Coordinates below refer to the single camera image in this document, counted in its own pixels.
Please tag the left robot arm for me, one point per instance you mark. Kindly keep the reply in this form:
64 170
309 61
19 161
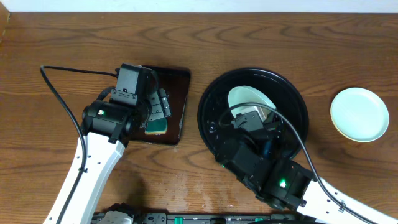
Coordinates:
104 134

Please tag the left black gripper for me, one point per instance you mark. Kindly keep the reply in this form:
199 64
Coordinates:
158 106

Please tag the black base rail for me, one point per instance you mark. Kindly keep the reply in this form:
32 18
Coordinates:
123 213

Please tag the green yellow sponge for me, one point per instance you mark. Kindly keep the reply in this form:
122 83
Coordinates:
156 127

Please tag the wooden side panel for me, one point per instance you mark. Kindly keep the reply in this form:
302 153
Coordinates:
4 19

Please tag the pale green plate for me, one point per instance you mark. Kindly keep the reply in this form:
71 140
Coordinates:
359 114
248 94

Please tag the round black tray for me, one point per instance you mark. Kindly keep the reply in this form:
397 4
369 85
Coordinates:
214 113

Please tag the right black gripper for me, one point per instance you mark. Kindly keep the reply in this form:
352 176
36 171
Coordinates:
277 130

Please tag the rectangular dark brown tray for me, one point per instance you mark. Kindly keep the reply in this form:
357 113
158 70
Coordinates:
175 81

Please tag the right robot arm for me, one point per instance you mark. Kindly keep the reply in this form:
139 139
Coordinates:
283 183

